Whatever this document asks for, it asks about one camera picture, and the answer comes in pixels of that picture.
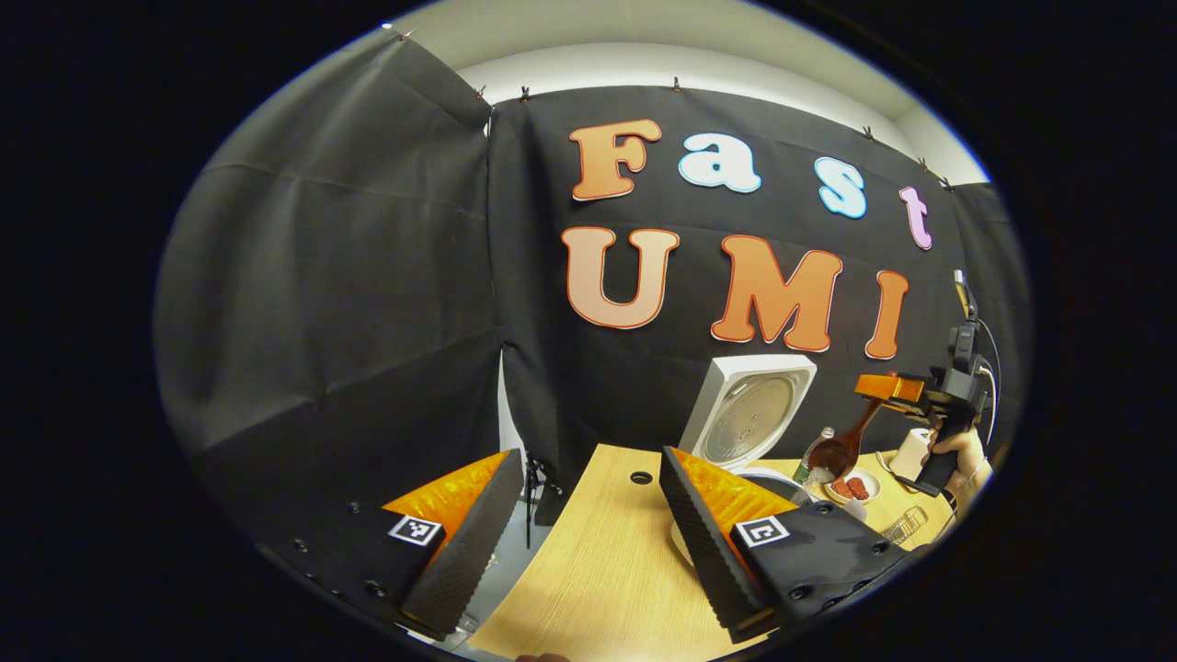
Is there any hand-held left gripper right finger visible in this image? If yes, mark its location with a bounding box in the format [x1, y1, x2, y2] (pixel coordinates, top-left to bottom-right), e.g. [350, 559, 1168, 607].
[658, 446, 911, 645]

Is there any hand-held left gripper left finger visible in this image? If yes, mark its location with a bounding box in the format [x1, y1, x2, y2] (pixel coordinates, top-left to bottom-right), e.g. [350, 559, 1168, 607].
[267, 448, 525, 642]

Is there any wooden spoon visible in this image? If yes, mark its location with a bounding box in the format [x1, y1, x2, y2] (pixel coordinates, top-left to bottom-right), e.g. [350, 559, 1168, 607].
[807, 395, 886, 481]

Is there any white rice cooker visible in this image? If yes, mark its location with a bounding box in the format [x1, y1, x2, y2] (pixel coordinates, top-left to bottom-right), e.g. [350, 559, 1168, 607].
[669, 354, 819, 566]

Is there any wire chopstick holder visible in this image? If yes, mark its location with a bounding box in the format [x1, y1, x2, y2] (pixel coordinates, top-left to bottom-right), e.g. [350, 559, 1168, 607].
[881, 506, 930, 543]

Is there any cream toaster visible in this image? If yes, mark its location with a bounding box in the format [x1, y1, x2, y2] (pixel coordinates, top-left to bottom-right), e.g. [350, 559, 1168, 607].
[888, 428, 931, 481]

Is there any black tripod stand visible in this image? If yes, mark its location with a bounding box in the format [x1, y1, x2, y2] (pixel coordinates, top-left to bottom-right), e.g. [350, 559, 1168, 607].
[522, 455, 566, 550]

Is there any white round plate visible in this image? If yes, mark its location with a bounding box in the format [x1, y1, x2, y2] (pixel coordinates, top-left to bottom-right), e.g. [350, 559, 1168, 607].
[823, 467, 882, 505]

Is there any clear plastic bottle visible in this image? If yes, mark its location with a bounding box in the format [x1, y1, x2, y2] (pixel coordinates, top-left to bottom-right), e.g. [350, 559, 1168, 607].
[794, 427, 836, 485]

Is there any black backdrop cloth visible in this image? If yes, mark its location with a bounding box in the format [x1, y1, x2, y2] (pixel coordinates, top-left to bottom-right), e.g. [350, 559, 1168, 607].
[152, 37, 1031, 553]

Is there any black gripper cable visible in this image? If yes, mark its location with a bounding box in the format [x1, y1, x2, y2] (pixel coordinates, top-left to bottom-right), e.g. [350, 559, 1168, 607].
[977, 317, 1005, 442]

